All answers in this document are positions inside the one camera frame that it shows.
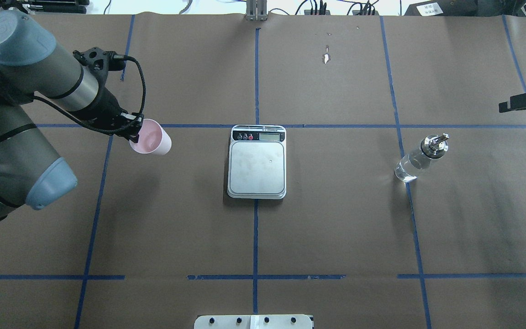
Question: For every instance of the pink plastic cup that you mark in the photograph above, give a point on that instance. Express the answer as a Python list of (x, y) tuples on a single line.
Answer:
[(152, 139)]

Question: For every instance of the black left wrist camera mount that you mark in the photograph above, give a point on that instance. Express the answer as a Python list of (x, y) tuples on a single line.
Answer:
[(97, 59)]

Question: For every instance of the black folded tripod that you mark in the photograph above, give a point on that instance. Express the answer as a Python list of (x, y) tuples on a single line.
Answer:
[(47, 6)]

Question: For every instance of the aluminium frame post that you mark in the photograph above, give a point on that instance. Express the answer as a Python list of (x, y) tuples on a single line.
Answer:
[(256, 10)]

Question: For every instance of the clear glass sauce bottle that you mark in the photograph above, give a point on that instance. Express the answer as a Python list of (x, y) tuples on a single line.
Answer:
[(431, 149)]

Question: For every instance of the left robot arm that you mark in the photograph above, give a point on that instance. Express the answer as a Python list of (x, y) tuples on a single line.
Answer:
[(35, 67)]

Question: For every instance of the digital kitchen scale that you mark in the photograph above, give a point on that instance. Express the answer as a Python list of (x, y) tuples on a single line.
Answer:
[(257, 162)]

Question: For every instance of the black box with label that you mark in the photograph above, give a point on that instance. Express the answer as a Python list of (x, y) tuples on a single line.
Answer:
[(443, 8)]

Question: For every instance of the white pedestal column base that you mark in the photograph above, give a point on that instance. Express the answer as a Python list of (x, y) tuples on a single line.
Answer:
[(254, 321)]

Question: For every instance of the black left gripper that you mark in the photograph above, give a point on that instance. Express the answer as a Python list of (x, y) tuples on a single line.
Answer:
[(107, 108)]

